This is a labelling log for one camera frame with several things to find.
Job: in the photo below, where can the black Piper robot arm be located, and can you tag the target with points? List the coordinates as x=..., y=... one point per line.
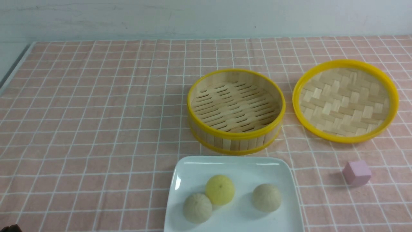
x=12, y=228

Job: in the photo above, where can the yellow steamed bun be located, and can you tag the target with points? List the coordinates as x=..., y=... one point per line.
x=220, y=190

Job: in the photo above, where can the beige steamed bun on plate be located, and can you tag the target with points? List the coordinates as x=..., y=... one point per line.
x=266, y=198

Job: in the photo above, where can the pink checkered tablecloth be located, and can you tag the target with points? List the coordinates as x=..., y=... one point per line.
x=91, y=132

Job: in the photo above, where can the pink cube block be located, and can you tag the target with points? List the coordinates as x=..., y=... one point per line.
x=357, y=173

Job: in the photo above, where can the white square plate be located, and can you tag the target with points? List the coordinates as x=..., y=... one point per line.
x=192, y=173

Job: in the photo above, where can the yellow-rimmed bamboo steamer basket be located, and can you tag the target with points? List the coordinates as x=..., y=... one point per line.
x=235, y=111

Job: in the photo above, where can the yellow-rimmed woven steamer lid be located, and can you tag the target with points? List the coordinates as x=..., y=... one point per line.
x=345, y=101

